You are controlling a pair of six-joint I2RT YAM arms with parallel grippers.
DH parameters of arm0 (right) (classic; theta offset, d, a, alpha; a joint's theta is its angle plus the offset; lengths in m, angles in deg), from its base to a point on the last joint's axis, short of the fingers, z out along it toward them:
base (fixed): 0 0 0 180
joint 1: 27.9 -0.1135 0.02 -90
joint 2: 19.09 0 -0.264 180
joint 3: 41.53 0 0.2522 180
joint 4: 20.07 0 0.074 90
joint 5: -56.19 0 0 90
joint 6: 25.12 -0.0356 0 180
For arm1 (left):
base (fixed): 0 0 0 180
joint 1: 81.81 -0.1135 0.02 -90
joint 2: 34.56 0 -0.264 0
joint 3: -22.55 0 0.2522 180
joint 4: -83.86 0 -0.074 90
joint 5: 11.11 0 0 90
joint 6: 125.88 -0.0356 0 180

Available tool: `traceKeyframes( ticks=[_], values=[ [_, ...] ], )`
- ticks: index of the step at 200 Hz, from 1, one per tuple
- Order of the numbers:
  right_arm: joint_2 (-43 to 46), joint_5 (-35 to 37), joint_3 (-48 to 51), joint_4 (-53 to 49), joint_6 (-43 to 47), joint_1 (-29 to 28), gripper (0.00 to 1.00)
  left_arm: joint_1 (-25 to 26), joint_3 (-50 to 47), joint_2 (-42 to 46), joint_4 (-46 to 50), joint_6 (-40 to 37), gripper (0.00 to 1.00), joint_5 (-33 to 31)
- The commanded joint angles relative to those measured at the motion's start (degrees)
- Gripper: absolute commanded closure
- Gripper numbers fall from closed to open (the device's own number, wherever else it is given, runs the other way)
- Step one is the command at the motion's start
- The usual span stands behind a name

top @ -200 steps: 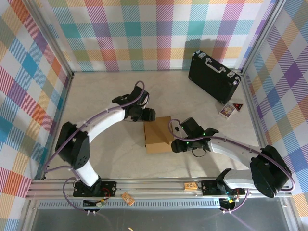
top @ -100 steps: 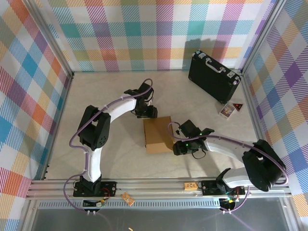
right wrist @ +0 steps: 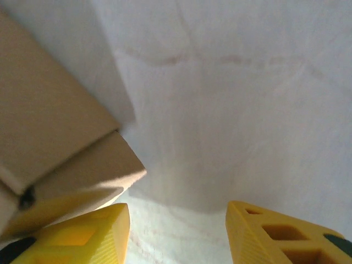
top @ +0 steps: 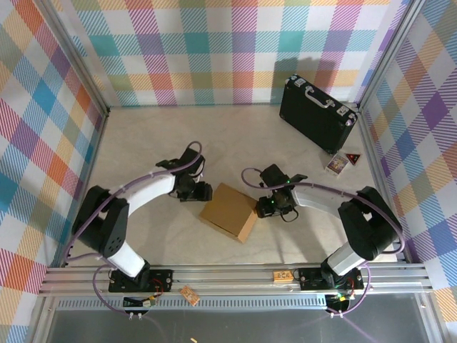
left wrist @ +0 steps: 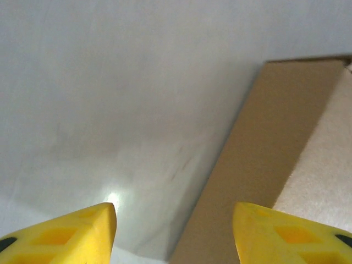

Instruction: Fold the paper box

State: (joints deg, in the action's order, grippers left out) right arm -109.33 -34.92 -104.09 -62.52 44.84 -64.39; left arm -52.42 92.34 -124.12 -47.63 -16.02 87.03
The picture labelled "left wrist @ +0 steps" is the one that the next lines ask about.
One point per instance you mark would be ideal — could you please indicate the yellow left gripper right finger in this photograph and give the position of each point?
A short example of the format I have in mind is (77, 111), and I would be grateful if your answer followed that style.
(275, 242)

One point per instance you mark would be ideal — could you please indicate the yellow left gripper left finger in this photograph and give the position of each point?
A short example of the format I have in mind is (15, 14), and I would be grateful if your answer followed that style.
(68, 242)

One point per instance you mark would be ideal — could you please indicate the brown cardboard box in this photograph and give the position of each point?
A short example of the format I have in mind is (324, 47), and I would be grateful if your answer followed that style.
(275, 137)

